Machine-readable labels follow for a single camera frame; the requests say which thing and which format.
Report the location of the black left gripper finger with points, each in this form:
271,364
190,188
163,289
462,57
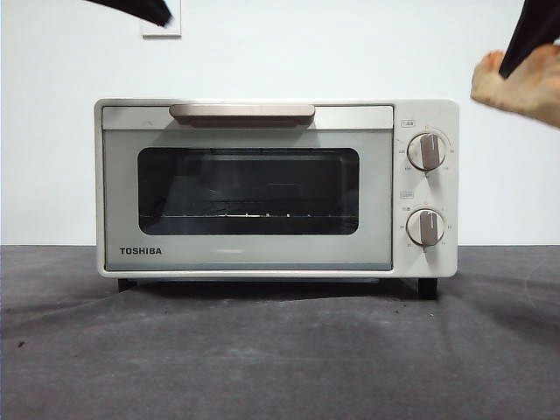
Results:
140,9

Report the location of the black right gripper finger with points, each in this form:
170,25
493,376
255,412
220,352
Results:
531,30

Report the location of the golden bread loaf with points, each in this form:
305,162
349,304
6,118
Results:
531,92

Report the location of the cream Toshiba toaster oven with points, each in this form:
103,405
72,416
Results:
426,114

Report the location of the cream oven knob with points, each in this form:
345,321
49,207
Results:
426,227
427,151

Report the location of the white wall socket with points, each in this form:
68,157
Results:
175,30

